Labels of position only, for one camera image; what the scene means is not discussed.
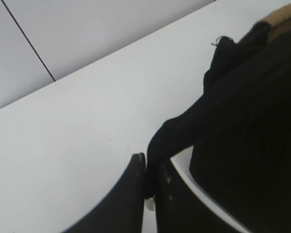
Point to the black tote bag tan handles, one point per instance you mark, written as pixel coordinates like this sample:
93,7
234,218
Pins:
232,147

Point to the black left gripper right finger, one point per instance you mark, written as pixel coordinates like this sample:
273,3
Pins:
179,210

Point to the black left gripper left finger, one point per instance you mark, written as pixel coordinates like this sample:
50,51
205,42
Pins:
121,210

